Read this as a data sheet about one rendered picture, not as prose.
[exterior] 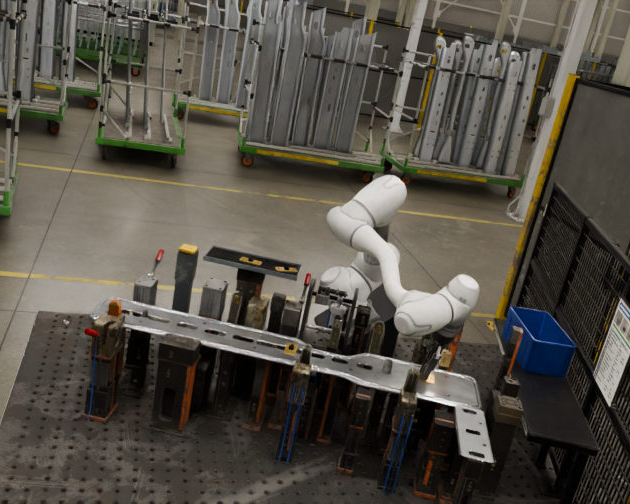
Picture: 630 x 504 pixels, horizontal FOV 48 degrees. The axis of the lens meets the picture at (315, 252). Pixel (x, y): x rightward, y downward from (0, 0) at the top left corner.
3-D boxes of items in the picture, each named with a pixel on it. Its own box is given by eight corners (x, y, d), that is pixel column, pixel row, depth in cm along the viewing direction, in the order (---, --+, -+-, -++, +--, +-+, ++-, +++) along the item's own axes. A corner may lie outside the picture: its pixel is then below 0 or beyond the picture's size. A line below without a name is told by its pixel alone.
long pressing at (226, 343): (81, 321, 239) (81, 317, 239) (107, 296, 260) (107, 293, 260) (483, 414, 232) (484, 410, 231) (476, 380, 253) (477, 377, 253)
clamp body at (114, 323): (76, 421, 235) (85, 324, 223) (94, 398, 249) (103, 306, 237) (107, 428, 235) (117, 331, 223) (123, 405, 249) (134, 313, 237)
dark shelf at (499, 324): (526, 441, 219) (529, 433, 218) (492, 323, 303) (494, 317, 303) (597, 458, 218) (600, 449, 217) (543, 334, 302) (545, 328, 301)
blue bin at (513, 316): (524, 371, 258) (534, 340, 253) (500, 334, 286) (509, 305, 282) (566, 378, 259) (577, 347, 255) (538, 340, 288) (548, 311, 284)
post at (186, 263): (162, 353, 287) (176, 253, 272) (168, 344, 294) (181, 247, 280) (180, 357, 287) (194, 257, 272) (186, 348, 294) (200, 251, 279)
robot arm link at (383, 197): (346, 274, 326) (380, 245, 332) (370, 298, 321) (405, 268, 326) (345, 192, 256) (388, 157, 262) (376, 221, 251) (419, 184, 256)
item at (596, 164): (595, 423, 446) (713, 109, 379) (576, 422, 442) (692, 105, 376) (500, 325, 567) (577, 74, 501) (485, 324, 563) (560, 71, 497)
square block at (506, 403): (470, 496, 237) (499, 405, 225) (468, 482, 244) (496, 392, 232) (494, 502, 236) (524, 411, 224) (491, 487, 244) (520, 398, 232)
